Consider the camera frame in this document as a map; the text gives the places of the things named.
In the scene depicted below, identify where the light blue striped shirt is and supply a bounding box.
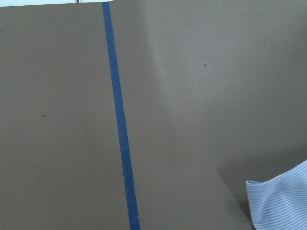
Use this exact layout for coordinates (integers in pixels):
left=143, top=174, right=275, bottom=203
left=246, top=161, right=307, bottom=230

